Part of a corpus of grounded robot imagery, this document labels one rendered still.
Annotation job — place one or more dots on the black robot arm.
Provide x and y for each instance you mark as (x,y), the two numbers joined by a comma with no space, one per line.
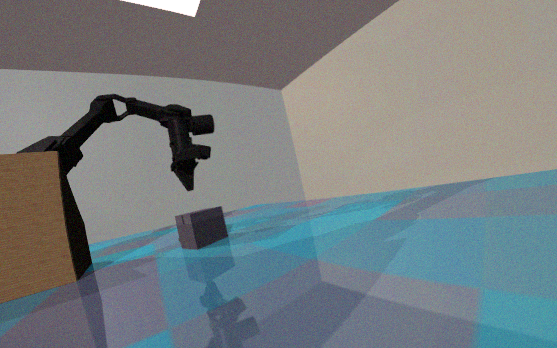
(176,118)

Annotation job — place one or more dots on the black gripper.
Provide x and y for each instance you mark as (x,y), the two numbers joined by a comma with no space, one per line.
(184,159)

